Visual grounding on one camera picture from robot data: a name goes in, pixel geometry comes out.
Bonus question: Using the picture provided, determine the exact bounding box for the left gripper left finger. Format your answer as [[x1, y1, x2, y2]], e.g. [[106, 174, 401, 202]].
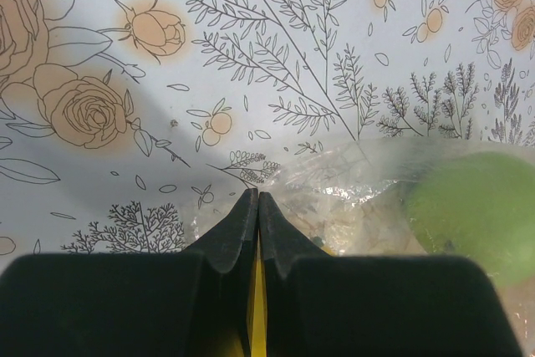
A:
[[1, 189, 257, 356]]

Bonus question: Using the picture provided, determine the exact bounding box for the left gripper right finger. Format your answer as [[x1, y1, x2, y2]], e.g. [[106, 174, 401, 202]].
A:
[[258, 192, 522, 356]]

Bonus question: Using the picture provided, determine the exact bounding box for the clear zip top bag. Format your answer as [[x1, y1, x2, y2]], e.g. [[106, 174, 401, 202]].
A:
[[183, 137, 535, 357]]

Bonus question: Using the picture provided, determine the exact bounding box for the yellow fake lemon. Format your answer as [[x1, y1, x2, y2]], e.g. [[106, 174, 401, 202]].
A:
[[240, 253, 268, 357]]

